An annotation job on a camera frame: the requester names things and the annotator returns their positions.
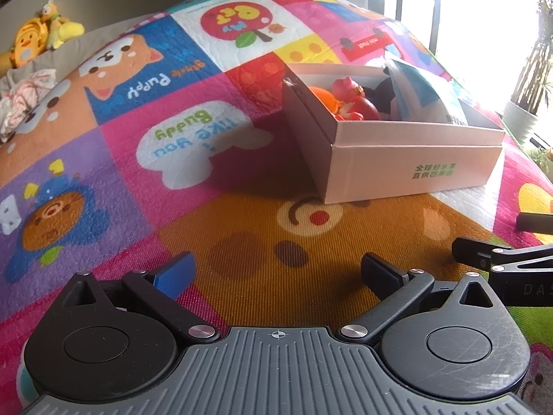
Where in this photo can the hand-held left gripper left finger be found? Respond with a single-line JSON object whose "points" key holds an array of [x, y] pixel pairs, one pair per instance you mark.
{"points": [[175, 277]]}

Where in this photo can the black object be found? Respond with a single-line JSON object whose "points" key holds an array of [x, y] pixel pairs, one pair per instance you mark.
{"points": [[384, 93]]}

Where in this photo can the red plastic toy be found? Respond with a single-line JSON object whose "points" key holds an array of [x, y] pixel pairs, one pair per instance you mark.
{"points": [[360, 106]]}

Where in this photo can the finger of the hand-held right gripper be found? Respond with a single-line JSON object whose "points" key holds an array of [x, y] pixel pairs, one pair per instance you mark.
{"points": [[473, 250], [535, 220]]}

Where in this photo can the pile of pink white clothes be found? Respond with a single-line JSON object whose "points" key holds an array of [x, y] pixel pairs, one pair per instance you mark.
{"points": [[23, 99]]}

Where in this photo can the blue white tissue pack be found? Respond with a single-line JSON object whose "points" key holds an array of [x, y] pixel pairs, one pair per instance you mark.
{"points": [[423, 90]]}

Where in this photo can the yellow tiger plush toy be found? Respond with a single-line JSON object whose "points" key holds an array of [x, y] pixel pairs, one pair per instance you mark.
{"points": [[28, 43]]}

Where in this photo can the cardboard box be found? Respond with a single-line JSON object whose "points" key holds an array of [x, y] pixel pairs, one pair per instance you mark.
{"points": [[410, 168]]}

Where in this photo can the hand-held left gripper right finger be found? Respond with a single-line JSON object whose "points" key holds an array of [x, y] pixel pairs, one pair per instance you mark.
{"points": [[380, 273]]}

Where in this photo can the potted plant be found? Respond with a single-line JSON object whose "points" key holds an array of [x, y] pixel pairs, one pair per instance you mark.
{"points": [[522, 119]]}

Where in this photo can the yellow green plush toy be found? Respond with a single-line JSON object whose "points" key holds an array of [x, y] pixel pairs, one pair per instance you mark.
{"points": [[62, 26]]}

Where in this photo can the colourful cartoon play mat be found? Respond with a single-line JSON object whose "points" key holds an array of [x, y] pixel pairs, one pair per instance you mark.
{"points": [[129, 173]]}

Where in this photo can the orange plastic toy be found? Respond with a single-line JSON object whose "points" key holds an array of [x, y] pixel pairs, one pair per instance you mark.
{"points": [[326, 97]]}

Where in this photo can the long yellow plush toy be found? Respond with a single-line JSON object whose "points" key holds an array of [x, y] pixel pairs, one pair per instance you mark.
{"points": [[4, 58]]}

